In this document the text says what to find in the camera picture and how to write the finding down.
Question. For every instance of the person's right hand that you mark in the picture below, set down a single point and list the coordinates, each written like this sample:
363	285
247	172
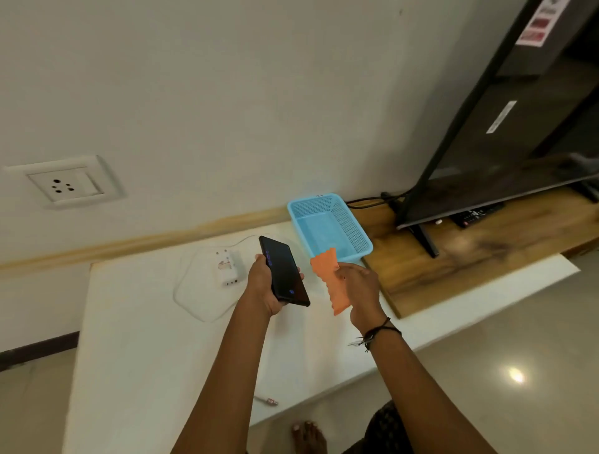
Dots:
365	294

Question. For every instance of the white wall socket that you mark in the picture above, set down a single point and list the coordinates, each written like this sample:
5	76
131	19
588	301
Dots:
65	182

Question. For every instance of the white charger adapter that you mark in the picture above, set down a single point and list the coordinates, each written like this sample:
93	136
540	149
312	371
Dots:
227	269

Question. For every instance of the wooden board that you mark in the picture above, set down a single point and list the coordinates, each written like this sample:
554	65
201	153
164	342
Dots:
468	266

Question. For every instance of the checkered shorts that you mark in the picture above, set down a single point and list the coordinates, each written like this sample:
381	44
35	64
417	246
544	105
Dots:
383	430

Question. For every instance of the black remote control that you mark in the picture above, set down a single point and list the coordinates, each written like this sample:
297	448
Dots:
477	215

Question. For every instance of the person's left hand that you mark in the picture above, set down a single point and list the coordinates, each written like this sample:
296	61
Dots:
259	290

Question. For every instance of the white television label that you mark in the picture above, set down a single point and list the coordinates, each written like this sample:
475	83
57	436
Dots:
501	117

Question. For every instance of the orange cleaning cloth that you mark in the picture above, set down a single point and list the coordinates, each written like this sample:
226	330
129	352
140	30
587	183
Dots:
327	276

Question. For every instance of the black smartphone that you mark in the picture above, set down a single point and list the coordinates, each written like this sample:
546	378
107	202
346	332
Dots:
285	271

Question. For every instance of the blue plastic basket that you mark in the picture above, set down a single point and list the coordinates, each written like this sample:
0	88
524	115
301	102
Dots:
323	229

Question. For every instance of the red television label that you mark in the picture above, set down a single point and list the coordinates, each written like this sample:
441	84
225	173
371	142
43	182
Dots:
540	23

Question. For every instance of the person's right forearm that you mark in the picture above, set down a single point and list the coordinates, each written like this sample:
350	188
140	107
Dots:
421	397

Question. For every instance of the person's left forearm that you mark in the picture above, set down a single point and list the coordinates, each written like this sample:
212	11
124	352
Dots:
224	388

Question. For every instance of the black television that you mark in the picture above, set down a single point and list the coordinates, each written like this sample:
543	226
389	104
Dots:
505	154

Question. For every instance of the person's right foot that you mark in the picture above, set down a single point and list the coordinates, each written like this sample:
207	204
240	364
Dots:
309	439

